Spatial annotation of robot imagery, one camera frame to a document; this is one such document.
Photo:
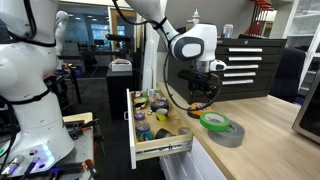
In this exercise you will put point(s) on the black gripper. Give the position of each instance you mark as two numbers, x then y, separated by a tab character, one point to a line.
200	88

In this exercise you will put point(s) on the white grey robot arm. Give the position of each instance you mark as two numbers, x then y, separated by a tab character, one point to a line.
191	43

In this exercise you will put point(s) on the orange tape roll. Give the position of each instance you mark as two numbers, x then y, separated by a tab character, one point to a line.
200	107

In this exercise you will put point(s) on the clear tape roll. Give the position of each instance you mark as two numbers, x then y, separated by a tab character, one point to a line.
184	130

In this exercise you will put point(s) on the yellow white tape roll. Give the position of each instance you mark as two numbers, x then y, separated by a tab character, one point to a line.
162	115

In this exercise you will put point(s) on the wide black tape roll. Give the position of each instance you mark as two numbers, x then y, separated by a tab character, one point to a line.
162	134

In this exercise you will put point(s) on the wooden drawer white front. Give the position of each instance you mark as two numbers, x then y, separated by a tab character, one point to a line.
160	140

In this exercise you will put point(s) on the yellow green tape roll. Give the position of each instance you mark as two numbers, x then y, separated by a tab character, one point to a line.
140	101

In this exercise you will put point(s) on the purple tape roll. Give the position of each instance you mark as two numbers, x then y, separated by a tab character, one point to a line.
139	116

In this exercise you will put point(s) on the grey teal tape roll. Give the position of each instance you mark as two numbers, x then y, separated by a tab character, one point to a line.
147	136

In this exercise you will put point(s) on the blue grey tape roll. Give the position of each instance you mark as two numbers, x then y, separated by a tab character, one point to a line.
142	128

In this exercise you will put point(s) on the black tool chest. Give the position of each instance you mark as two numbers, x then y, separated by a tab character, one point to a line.
250	66

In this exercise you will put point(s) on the white base cabinet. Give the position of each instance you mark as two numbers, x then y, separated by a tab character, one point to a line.
193	163

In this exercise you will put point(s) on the white squeeze bottle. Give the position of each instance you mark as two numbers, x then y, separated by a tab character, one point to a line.
195	18

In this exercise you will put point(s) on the small black cabinet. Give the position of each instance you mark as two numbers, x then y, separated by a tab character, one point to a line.
118	93

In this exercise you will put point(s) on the white box red print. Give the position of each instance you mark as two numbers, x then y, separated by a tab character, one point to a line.
121	65

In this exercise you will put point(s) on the black office chair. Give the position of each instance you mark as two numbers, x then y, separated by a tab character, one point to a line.
288	75

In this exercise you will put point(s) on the red clamps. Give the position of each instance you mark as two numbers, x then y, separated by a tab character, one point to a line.
261	16

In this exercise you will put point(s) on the black microwave oven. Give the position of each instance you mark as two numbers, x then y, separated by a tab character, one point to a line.
308	110

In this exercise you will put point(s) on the white shelf unit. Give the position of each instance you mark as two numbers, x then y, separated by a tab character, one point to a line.
305	40

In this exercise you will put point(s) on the black hand tools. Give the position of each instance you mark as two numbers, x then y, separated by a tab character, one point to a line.
81	128

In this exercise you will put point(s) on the white robot body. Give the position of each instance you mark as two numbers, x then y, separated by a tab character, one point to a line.
80	150

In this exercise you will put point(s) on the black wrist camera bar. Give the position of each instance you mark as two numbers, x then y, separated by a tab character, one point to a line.
196	76

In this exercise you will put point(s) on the dark grey duct tape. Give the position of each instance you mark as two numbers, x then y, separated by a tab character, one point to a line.
159	106

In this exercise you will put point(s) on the silver duct tape roll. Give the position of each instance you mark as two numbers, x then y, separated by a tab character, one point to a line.
230	136

